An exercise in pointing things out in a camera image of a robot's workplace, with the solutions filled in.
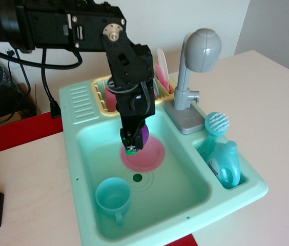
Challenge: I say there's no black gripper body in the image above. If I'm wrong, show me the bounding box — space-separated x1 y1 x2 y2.
111 79 156 134

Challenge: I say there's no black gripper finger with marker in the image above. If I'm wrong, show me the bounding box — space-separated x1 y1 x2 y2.
120 128 144 150

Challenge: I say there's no purple toy eggplant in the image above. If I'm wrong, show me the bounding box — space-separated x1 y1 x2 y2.
125 124 149 156

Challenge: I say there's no pink toy plate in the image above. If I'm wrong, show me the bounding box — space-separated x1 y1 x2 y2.
120 136 166 172

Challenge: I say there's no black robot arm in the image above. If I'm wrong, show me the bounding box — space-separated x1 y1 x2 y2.
0 1 155 151

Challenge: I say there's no pink rear plate in rack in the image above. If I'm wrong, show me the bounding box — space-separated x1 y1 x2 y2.
154 63 170 94

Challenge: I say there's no white plate in rack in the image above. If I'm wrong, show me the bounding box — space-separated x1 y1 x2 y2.
157 48 169 81

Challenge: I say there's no pink toy cup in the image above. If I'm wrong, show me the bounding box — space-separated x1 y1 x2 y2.
105 87 117 112

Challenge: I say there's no yellow dish rack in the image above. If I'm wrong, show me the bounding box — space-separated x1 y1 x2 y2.
90 75 176 117

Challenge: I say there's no teal toy mug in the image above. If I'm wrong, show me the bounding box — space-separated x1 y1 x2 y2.
95 177 131 226

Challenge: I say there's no grey toy faucet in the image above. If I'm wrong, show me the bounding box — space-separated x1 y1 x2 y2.
164 28 222 135

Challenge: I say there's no teal dish brush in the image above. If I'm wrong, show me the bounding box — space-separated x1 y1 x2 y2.
198 112 230 160

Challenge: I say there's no teal detergent bottle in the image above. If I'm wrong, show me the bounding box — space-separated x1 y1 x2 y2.
205 141 241 189

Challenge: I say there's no red board under table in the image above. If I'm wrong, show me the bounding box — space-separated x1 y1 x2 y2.
0 113 63 151

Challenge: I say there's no black gooseneck cable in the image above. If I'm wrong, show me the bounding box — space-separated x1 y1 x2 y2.
0 43 84 119

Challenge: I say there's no black power cable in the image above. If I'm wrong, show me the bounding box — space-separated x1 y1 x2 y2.
6 48 36 129

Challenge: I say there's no white wall outlet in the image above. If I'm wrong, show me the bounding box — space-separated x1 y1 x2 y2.
0 43 24 69

